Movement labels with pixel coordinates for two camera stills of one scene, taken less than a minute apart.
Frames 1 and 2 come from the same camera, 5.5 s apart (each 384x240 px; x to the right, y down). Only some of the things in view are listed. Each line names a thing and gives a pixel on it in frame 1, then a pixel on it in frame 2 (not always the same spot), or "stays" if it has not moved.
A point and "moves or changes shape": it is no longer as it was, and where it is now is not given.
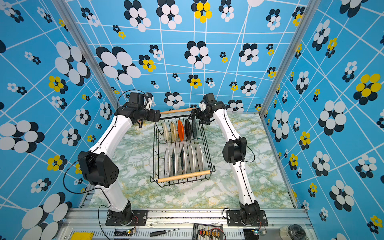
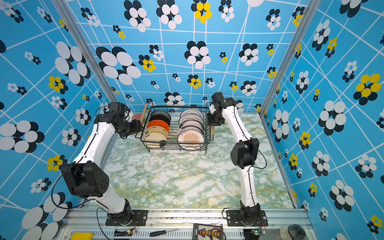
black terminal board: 207,232 stays
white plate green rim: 167,163 to 191,113
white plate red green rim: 184,161 to 191,121
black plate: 188,129 to 160,114
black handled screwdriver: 162,232 stays
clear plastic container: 293,232 stays
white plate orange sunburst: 199,158 to 191,140
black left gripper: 151,115 to 136,127
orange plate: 181,130 to 159,123
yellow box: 82,236 stays
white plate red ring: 192,159 to 191,127
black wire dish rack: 181,150 moves or changes shape
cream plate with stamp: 173,131 to 157,129
